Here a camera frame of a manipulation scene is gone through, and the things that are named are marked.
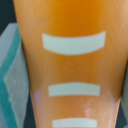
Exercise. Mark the orange bread loaf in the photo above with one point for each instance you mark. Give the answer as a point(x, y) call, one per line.
point(77, 54)

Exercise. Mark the woven placemat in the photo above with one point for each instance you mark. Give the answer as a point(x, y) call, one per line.
point(14, 83)

